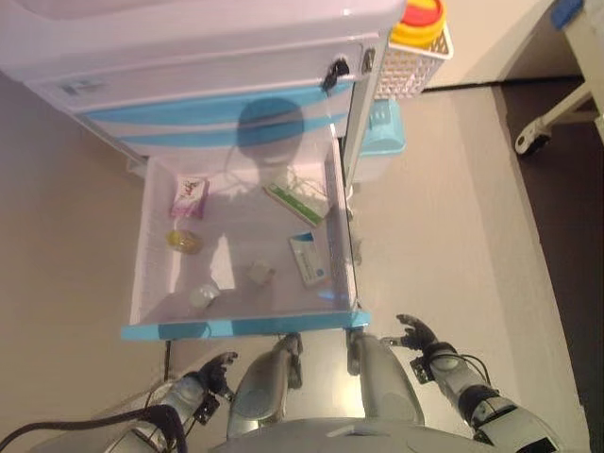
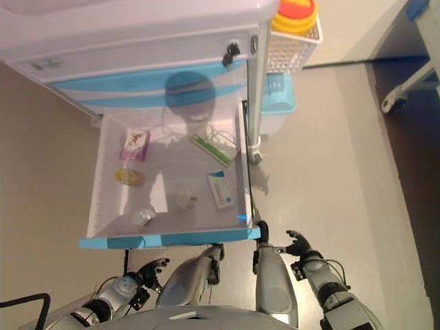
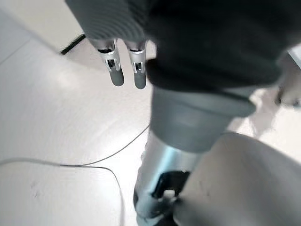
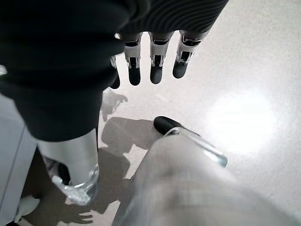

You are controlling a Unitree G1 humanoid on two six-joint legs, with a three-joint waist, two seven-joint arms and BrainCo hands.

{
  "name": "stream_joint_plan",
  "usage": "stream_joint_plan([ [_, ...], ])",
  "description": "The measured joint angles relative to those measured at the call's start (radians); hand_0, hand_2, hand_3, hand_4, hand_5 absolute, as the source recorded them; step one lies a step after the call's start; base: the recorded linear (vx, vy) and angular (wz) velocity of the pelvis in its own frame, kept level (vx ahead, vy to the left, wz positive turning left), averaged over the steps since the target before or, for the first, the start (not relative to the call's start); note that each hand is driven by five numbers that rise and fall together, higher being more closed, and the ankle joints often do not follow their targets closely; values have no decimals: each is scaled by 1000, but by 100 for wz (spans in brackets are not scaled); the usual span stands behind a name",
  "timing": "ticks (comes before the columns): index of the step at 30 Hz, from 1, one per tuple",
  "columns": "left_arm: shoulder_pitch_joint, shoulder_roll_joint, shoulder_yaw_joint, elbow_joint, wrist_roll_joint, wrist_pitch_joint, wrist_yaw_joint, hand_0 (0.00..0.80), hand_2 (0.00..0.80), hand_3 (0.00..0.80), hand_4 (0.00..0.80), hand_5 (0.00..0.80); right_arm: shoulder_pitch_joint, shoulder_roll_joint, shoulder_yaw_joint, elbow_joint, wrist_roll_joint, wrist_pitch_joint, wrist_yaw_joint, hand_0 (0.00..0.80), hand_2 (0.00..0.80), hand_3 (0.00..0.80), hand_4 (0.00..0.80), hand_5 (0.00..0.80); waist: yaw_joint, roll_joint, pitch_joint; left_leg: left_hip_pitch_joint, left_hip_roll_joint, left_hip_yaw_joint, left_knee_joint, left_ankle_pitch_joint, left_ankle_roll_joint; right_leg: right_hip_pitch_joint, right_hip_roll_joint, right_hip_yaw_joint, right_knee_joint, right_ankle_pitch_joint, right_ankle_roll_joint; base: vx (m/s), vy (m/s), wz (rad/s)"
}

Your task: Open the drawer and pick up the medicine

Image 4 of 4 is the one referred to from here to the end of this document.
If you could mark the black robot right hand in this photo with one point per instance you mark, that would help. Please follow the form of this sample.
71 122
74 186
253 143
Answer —
58 70

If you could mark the white medical cart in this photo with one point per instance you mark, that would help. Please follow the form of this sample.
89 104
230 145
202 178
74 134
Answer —
9 153

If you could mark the grey robot right leg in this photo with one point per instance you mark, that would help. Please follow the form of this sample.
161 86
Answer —
188 188

